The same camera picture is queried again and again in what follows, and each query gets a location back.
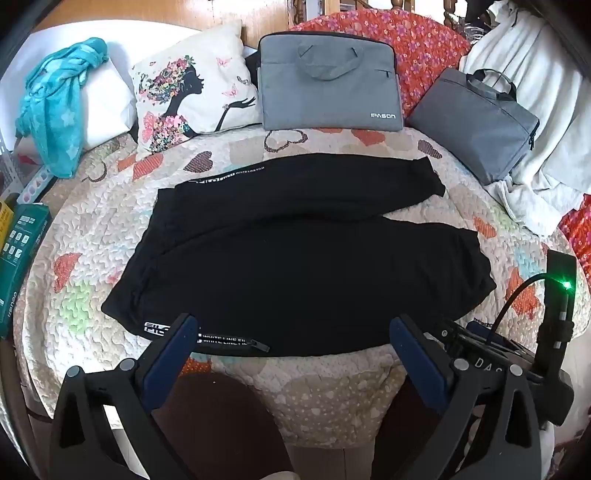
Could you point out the black pants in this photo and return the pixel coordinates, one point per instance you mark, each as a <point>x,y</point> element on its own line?
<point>300,258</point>

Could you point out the grey laptop bag white print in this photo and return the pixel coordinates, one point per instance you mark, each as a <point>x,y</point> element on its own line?
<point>323,87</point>

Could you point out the white pillow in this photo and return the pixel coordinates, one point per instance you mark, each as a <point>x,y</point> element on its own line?
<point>108,106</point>

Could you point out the red floral pillow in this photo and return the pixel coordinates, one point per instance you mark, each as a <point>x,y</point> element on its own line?
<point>415,41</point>

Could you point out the teal cloth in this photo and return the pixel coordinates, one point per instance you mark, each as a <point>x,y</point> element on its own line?
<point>51,106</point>

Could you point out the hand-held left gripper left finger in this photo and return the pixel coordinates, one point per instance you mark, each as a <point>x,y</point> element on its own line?
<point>170,353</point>

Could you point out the green box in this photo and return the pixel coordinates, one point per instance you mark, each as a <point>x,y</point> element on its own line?
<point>23,258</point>

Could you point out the plain grey laptop bag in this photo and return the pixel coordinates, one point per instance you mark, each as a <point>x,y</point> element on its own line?
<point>475,129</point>

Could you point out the heart print quilted bedspread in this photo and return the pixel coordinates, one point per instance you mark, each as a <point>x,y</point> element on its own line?
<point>92,221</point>

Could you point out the wooden stair railing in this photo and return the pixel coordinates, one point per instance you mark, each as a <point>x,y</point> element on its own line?
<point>451,8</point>

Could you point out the yellow red box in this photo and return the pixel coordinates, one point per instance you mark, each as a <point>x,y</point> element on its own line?
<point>4,224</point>

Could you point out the white metal shelf rack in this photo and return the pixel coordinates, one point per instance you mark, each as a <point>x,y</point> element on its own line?
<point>7,166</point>

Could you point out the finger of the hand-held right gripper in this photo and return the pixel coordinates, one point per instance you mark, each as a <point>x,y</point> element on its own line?
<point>485,334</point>

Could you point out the white blanket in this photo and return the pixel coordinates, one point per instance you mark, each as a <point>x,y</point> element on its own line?
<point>545,83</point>

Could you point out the floral silhouette print pillow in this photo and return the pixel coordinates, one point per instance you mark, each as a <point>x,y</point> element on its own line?
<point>184,92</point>

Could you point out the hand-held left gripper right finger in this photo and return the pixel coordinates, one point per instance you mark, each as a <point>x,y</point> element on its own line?
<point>415,355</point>

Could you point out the person's right leg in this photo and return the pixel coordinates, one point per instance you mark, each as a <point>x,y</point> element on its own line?
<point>406,434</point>

